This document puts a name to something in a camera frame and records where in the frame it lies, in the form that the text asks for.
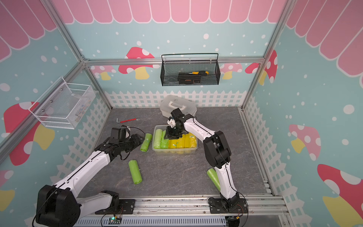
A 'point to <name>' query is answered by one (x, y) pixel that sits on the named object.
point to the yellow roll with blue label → (187, 140)
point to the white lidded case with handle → (170, 102)
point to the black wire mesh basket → (190, 69)
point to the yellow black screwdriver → (199, 73)
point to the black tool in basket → (187, 78)
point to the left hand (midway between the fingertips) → (142, 142)
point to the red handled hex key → (117, 121)
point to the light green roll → (159, 132)
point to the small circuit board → (114, 221)
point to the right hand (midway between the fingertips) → (166, 137)
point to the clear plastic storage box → (171, 151)
